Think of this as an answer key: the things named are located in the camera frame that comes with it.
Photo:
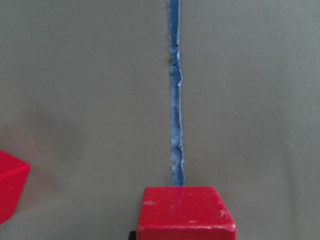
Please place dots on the red block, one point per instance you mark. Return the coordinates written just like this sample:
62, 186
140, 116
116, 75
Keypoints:
13, 175
184, 213

